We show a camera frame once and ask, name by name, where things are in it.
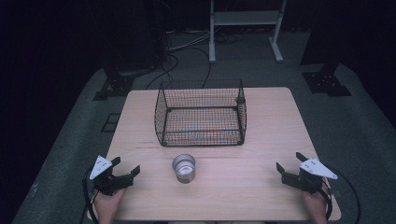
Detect person's right hand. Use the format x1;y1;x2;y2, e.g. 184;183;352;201
303;177;332;224

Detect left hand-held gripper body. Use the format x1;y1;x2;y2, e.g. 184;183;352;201
89;155;133;197

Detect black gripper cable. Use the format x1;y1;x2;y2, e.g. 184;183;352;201
319;169;362;224
80;167;101;224

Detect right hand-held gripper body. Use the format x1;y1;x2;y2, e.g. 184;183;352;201
280;157;339;195

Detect white floor cables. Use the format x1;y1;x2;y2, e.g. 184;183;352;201
167;29;213;53

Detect black stand base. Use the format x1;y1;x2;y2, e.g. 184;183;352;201
92;65;135;102
301;63;353;98

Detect black floor cable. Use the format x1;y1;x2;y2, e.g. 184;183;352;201
145;46;213;91

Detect white metal stand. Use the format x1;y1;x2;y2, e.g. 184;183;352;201
208;0;289;64

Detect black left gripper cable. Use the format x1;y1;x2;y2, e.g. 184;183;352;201
80;167;101;224

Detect black wire mesh basket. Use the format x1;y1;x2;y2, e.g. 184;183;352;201
154;78;248;148

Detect person's left hand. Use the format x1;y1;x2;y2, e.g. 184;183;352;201
92;187;127;224

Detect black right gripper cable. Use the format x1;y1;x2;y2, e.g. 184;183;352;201
319;169;362;224

